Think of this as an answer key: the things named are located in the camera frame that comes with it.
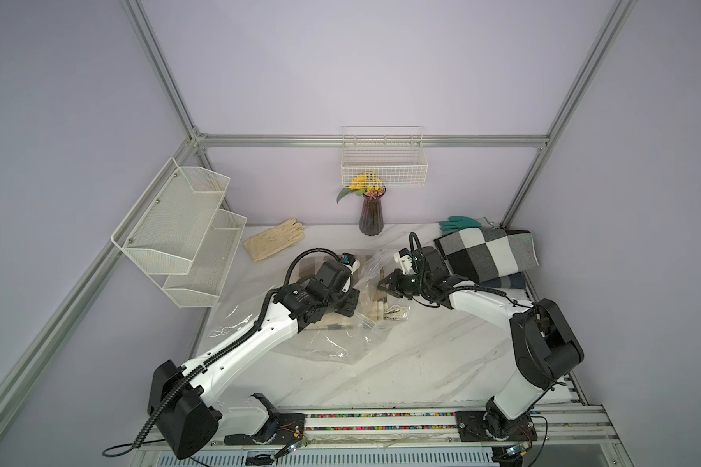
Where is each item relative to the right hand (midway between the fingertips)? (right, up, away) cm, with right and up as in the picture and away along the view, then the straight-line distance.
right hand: (378, 289), depth 87 cm
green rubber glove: (+36, +24, +35) cm, 55 cm away
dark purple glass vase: (-1, +24, +24) cm, 34 cm away
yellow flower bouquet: (-4, +35, +12) cm, 37 cm away
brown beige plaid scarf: (-2, -4, -1) cm, 5 cm away
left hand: (-9, -2, -9) cm, 13 cm away
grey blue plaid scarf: (+48, +1, +13) cm, 50 cm away
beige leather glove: (-41, +16, +27) cm, 52 cm away
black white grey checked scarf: (+39, +11, +17) cm, 44 cm away
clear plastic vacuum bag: (-8, -14, -4) cm, 16 cm away
